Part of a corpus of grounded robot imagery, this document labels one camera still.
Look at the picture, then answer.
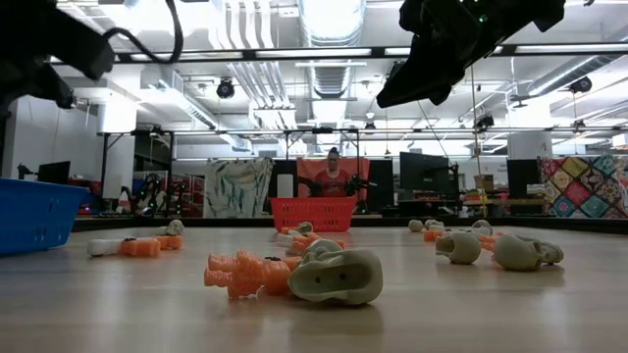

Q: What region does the black aluminium table frame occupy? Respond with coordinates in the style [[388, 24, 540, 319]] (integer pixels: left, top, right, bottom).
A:
[[72, 215, 628, 232]]

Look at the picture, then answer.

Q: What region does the large black monitor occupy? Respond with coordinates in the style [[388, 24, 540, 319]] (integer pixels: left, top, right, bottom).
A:
[[398, 151, 460, 195]]

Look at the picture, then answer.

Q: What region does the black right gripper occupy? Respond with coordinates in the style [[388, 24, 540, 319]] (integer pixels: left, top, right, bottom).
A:
[[375, 0, 536, 110]]

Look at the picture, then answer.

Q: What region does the white green painted cloth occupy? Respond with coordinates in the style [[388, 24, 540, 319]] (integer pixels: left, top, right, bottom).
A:
[[203, 157, 275, 220]]

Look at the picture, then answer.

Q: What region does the colourful patchwork quilt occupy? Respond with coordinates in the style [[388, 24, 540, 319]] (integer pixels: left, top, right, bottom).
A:
[[538, 155, 628, 220]]

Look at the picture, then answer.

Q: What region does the red plastic basket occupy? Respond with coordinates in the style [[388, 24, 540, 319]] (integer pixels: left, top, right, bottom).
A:
[[269, 196, 357, 233]]

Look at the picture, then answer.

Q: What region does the red backdrop cloth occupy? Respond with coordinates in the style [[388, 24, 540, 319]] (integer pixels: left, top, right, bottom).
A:
[[296, 157, 372, 200]]

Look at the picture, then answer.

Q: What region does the black overhead frame bar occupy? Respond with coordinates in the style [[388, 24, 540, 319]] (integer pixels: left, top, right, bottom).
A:
[[48, 43, 628, 63]]

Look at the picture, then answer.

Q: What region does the blue plastic basket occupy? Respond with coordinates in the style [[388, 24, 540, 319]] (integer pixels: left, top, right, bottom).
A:
[[0, 176, 92, 257]]

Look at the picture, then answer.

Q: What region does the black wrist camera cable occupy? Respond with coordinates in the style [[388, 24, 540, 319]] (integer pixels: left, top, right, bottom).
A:
[[101, 0, 185, 65]]

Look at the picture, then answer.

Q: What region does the black partition panel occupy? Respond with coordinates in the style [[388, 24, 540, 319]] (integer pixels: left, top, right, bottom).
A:
[[267, 159, 298, 215], [367, 159, 396, 213]]

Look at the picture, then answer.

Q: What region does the person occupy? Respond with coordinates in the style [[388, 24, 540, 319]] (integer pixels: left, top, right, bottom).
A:
[[313, 146, 352, 199]]

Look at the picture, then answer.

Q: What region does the small black monitor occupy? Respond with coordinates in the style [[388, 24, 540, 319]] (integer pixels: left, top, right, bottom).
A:
[[37, 160, 72, 186]]

